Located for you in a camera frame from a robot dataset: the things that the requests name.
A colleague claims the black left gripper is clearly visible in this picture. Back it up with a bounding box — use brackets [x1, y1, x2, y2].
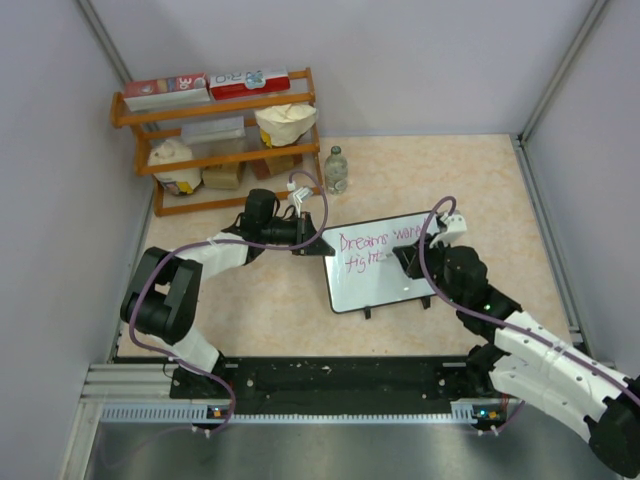
[261, 211, 333, 256]

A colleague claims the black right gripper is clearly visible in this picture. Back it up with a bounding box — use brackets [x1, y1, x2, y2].
[395, 232, 465, 308]

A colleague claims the black framed whiteboard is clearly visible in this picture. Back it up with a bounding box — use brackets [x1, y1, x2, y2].
[322, 212, 433, 314]

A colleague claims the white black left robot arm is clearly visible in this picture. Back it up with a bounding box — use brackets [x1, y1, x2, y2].
[120, 183, 335, 397]

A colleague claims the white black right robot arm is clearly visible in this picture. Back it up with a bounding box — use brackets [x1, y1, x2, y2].
[392, 241, 639, 478]

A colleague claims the clear glass bottle green cap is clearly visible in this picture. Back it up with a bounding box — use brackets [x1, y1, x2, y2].
[324, 146, 348, 195]

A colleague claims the tan cardboard box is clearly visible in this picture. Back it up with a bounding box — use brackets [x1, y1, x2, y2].
[202, 162, 244, 190]

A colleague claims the cream paper bag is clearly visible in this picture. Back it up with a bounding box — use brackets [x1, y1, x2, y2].
[254, 104, 318, 147]

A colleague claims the clear plastic container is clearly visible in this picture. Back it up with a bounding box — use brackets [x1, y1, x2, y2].
[181, 116, 247, 157]

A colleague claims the orange wooden shelf rack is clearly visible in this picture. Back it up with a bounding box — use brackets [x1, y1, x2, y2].
[110, 69, 322, 216]

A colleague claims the white flour bag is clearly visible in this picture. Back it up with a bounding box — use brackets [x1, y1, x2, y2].
[147, 138, 203, 197]

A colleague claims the red white box right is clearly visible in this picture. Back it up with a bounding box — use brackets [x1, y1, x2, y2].
[208, 68, 291, 101]

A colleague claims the red white box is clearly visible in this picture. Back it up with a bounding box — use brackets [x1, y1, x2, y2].
[208, 68, 291, 101]
[123, 73, 210, 111]

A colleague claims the red white box left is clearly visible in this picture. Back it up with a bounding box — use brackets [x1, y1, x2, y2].
[123, 73, 210, 111]

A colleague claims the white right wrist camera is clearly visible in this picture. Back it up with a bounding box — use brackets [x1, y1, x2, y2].
[429, 212, 468, 249]

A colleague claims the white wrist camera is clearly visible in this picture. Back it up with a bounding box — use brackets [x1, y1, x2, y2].
[287, 182, 314, 205]
[429, 212, 468, 249]

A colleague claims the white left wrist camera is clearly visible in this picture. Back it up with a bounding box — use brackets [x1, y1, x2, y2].
[287, 182, 314, 205]

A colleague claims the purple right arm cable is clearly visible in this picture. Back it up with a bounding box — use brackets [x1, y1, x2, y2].
[418, 195, 640, 436]

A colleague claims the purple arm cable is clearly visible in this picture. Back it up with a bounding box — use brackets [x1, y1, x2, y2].
[130, 171, 330, 436]
[418, 195, 640, 436]

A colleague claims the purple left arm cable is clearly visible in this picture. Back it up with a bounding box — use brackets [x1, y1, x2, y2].
[130, 171, 330, 436]

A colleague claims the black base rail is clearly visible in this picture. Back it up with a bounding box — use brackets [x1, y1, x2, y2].
[169, 354, 506, 416]

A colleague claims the grey slotted cable duct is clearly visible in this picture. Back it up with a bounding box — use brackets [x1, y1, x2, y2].
[100, 402, 506, 428]

